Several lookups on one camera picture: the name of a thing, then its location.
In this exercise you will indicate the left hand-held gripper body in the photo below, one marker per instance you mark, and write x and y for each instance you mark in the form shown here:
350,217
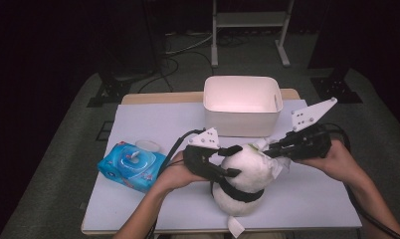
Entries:
196,159

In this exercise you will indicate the person's left hand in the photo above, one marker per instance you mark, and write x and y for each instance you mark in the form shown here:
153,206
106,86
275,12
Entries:
174,174

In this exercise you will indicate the person's right hand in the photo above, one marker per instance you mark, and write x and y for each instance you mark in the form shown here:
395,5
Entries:
339,162

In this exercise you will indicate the blue wet wipes pack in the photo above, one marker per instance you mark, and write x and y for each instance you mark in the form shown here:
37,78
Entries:
121,166

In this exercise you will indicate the black stand base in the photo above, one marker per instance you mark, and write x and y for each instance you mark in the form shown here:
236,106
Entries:
335,89
110,89

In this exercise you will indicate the white plastic storage box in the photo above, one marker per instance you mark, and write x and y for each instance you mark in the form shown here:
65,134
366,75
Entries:
241,122

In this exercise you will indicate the white wet wipe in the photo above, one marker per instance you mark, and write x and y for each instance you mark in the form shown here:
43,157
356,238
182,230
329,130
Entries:
276,166

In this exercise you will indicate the dark floor plate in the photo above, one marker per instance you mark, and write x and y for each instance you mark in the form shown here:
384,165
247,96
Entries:
104,131

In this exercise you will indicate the panda plush toy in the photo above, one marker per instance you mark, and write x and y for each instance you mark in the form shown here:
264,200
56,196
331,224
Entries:
247,169

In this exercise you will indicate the white metal stand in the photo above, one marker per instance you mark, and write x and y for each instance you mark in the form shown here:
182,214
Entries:
251,19

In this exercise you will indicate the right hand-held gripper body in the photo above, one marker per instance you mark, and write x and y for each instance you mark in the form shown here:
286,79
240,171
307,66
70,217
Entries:
310,144

